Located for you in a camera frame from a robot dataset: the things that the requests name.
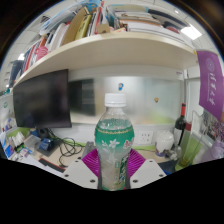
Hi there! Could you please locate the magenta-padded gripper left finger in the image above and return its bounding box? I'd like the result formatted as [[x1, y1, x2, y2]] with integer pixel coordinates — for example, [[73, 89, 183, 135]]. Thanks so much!
[[63, 148, 101, 190]]

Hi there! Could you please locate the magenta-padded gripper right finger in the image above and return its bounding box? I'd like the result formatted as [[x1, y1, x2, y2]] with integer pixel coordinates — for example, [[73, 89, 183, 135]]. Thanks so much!
[[126, 148, 167, 190]]

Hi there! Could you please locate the green-labelled clear drink bottle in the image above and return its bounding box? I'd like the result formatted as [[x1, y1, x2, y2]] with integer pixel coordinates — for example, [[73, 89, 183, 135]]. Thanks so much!
[[94, 92, 135, 192]]

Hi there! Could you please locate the purple translucent water bottle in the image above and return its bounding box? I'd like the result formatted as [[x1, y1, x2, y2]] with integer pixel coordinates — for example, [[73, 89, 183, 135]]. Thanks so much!
[[199, 136, 224, 163]]

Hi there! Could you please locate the grey metal laptop stand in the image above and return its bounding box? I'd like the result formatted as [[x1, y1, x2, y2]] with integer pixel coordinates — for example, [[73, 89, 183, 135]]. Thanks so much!
[[81, 140, 97, 159]]

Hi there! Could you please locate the small blue device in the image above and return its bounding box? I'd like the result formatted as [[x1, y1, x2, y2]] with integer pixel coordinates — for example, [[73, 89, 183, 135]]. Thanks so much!
[[38, 137, 54, 153]]

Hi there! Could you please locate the dark wine bottle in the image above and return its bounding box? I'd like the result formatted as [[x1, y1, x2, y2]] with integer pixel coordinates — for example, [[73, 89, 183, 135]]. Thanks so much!
[[173, 102, 188, 148]]

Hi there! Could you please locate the clear plastic box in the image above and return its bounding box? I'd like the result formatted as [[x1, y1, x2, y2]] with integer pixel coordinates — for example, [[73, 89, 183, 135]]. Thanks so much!
[[23, 134, 43, 151]]

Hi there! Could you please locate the blue white tissue pack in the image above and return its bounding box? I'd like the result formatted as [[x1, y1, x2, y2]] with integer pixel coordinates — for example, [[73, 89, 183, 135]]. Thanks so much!
[[0, 131, 16, 159]]

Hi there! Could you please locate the photo board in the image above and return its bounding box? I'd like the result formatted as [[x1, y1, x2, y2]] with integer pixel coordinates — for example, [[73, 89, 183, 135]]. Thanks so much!
[[201, 109, 224, 141]]

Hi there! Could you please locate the black computer monitor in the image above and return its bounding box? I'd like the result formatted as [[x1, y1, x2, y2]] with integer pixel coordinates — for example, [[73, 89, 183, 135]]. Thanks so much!
[[12, 68, 73, 129]]

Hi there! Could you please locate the purple hanging banner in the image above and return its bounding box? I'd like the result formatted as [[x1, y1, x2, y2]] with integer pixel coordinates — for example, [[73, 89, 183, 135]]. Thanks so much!
[[195, 49, 224, 121]]

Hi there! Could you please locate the black cable bundle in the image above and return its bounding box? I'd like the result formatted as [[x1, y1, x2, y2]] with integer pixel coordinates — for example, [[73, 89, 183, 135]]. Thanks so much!
[[46, 128, 86, 168]]

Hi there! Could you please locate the white wall socket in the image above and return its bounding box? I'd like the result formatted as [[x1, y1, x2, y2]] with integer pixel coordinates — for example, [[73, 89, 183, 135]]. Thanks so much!
[[137, 130, 154, 145]]

